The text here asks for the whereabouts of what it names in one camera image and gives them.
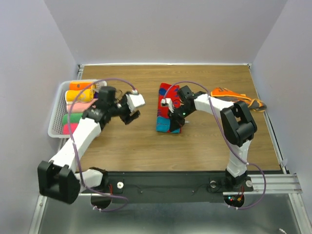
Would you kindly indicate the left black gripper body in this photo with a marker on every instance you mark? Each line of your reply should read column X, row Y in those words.
column 122, row 103

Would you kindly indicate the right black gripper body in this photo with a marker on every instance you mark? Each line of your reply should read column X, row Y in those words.
column 182, row 110

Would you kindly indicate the teal red-trimmed towel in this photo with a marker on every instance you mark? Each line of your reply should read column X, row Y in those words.
column 162, row 120

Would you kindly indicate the yellow patterned towel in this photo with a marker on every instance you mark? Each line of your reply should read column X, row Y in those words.
column 85, row 96

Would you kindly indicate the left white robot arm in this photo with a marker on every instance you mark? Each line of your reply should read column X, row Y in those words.
column 61, row 178

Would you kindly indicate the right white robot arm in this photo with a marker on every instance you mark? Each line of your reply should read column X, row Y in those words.
column 235, row 122

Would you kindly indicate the light pink rolled towel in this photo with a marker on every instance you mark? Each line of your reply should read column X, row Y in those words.
column 79, row 107

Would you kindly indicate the green rolled towel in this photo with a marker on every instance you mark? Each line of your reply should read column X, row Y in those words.
column 73, row 118

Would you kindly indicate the hot pink rolled towel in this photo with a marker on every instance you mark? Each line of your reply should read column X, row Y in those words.
column 68, row 127

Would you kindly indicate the orange rolled towel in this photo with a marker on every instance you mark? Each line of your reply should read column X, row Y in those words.
column 80, row 85

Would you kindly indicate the white plastic basket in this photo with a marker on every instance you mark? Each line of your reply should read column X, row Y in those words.
column 59, row 110

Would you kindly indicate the grey orange-trimmed towel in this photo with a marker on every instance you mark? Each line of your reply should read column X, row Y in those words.
column 253, row 104

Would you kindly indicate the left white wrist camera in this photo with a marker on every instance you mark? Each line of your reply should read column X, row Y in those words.
column 135, row 101

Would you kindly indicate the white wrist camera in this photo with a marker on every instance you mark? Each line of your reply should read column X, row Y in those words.
column 167, row 102
column 135, row 101

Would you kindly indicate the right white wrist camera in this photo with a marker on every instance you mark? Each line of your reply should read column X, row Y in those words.
column 167, row 102

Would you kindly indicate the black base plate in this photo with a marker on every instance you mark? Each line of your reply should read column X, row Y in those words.
column 175, row 187

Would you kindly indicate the aluminium frame rail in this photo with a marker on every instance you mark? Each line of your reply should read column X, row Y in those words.
column 276, row 184

